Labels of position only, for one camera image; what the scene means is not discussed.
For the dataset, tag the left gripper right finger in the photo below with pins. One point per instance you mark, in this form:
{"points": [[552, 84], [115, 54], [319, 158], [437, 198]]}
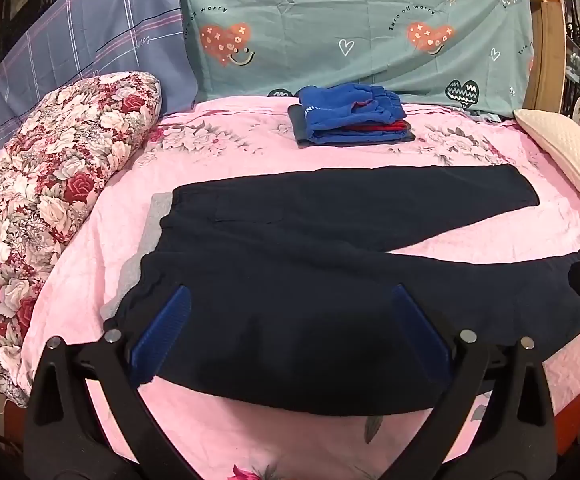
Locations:
{"points": [[516, 438]]}

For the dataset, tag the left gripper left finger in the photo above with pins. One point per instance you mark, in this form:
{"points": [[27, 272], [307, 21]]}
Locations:
{"points": [[63, 438]]}

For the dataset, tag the dark navy pants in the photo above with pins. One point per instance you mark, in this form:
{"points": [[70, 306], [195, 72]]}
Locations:
{"points": [[293, 290]]}

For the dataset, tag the cream textured pillow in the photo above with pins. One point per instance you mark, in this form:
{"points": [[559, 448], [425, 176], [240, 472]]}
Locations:
{"points": [[558, 136]]}

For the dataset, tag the red floral rolled quilt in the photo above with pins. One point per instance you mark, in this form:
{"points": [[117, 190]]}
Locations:
{"points": [[51, 173]]}

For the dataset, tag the teal heart pattern pillow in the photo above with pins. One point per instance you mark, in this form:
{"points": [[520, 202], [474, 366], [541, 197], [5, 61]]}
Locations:
{"points": [[472, 54]]}

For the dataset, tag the folded blue clothes stack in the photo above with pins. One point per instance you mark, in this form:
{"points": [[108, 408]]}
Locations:
{"points": [[349, 115]]}

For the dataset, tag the wooden bed frame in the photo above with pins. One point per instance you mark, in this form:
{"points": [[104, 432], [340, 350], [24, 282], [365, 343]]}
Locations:
{"points": [[547, 76]]}

